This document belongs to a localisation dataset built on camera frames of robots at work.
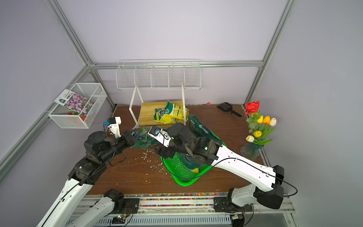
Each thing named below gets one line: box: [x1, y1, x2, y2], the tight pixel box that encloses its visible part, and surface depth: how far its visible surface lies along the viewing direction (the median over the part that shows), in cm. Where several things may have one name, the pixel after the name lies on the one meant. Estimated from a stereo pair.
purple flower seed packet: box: [53, 88, 95, 115], surface depth 75 cm
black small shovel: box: [216, 102, 242, 118], surface depth 118 cm
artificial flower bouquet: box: [244, 101, 277, 147], surface depth 74 cm
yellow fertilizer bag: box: [153, 100, 190, 124], surface depth 84 cm
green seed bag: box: [131, 127, 160, 149], surface depth 72 cm
